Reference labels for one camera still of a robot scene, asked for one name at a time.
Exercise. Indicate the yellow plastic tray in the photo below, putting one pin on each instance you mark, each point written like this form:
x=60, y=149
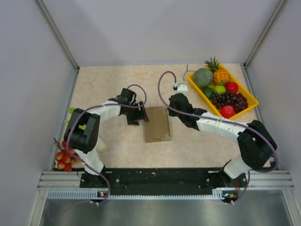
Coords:
x=251, y=100

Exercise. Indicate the dark green lime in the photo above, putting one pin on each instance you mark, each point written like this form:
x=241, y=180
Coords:
x=208, y=92

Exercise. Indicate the purple grape bunch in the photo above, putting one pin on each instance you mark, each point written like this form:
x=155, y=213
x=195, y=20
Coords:
x=236, y=100

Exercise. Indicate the red apple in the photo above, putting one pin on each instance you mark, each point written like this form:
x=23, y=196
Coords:
x=231, y=87
x=227, y=111

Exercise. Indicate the brown cardboard express box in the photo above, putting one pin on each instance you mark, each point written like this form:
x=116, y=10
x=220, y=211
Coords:
x=157, y=129

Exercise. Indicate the pineapple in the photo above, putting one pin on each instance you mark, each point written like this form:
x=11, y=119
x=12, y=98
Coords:
x=220, y=75

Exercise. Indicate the red lychee bunch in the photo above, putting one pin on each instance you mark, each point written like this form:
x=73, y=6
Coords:
x=65, y=160

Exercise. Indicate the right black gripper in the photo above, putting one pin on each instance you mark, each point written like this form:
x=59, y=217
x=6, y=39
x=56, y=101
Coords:
x=171, y=113

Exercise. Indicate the green melon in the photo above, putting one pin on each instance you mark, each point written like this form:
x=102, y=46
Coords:
x=202, y=77

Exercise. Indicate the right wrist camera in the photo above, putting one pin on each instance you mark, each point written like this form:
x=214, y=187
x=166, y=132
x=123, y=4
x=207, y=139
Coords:
x=180, y=88

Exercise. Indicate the green celery stalk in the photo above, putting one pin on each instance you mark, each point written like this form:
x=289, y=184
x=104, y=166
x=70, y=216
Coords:
x=100, y=145

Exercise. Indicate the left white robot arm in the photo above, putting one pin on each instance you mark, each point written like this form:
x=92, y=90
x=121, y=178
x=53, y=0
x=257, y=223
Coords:
x=83, y=126

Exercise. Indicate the white slotted cable duct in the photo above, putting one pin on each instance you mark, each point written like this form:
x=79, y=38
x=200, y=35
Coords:
x=99, y=195

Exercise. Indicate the red apple front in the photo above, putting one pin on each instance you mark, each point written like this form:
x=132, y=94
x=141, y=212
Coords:
x=227, y=111

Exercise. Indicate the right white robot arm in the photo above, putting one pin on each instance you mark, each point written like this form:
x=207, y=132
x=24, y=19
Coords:
x=254, y=141

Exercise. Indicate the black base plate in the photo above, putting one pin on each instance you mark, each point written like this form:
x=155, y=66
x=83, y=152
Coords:
x=162, y=181

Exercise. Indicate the light green lime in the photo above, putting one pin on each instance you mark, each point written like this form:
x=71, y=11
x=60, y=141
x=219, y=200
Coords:
x=220, y=89

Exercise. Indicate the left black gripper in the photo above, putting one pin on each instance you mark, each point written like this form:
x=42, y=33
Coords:
x=140, y=115

